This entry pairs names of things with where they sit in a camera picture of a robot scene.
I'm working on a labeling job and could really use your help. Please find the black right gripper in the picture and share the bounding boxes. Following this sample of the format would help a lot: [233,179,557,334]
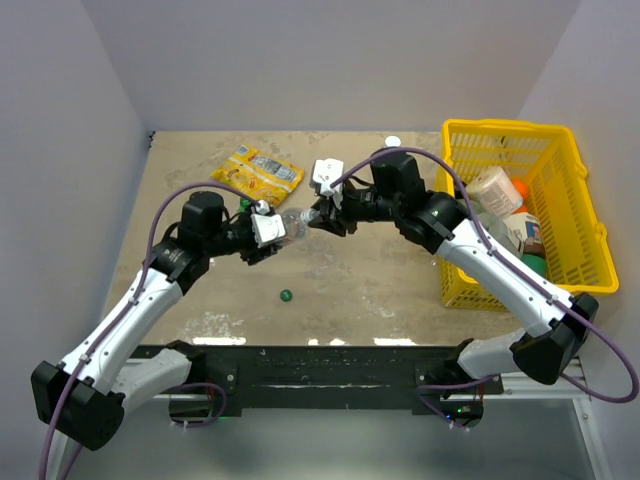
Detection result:
[308,181,400,238]

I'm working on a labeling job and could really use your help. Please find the small labelled clear bottle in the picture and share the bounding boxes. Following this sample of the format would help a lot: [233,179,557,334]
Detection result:
[276,208,312,248]

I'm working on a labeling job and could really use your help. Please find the small white bottle cap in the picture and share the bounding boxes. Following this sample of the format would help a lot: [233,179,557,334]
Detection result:
[300,209,319,224]

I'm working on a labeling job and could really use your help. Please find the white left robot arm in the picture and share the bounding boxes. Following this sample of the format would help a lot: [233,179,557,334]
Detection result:
[31,183,287,451]

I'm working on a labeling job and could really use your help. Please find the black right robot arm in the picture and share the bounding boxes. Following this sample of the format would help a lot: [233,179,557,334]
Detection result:
[309,148,598,393]

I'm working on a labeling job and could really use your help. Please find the green plastic bottle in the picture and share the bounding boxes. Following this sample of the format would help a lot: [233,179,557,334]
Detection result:
[238,198,255,213]

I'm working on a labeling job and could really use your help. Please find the green bottle cap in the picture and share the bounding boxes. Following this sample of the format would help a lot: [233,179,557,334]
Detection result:
[279,289,293,302]

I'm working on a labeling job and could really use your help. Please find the yellow snack bag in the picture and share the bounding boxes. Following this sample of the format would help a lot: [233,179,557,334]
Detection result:
[211,144,304,207]

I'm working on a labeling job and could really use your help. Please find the grey tape roll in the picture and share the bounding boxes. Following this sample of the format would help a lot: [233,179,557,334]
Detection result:
[478,212,513,248]

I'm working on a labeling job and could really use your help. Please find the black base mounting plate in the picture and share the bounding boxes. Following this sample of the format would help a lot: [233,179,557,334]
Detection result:
[161,345,503,427]

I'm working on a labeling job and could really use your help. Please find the orange ball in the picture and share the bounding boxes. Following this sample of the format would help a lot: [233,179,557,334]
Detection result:
[512,179,529,201]

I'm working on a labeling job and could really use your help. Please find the orange white carton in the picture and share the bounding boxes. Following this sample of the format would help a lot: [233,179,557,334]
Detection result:
[504,212,546,259]

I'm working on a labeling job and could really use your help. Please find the green can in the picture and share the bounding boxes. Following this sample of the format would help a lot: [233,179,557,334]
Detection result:
[521,254,547,277]

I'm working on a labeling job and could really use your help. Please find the yellow plastic basket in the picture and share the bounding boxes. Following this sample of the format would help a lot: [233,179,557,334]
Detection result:
[441,119,619,296]

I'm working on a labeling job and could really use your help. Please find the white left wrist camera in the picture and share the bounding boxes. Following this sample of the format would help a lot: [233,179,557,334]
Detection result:
[250,200,286,248]

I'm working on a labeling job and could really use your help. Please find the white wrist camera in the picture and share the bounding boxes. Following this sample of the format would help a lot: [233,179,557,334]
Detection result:
[309,158,344,208]
[250,200,286,248]

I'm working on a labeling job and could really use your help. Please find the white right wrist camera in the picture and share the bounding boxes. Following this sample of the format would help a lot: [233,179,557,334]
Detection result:
[309,158,344,208]

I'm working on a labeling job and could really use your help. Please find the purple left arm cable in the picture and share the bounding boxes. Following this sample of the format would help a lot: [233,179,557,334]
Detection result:
[37,182,269,480]

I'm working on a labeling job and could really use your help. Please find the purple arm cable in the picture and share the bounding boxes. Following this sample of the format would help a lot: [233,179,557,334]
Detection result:
[332,146,640,431]
[37,182,269,480]

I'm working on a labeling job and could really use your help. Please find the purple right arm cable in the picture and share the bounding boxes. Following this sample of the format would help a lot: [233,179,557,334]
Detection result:
[332,146,640,431]

